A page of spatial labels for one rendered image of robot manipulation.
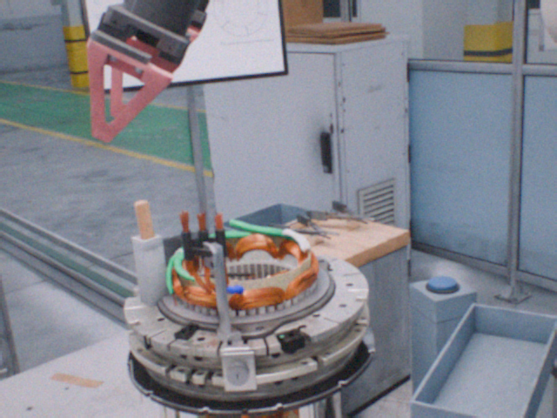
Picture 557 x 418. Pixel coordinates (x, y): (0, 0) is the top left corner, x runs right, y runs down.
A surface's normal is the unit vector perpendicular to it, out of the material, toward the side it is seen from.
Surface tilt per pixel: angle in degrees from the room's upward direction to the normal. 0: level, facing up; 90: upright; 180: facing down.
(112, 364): 0
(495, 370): 0
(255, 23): 83
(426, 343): 90
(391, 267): 90
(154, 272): 90
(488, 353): 0
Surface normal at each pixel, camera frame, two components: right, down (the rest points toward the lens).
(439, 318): 0.35, 0.26
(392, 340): 0.68, 0.18
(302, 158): -0.75, 0.25
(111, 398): -0.07, -0.95
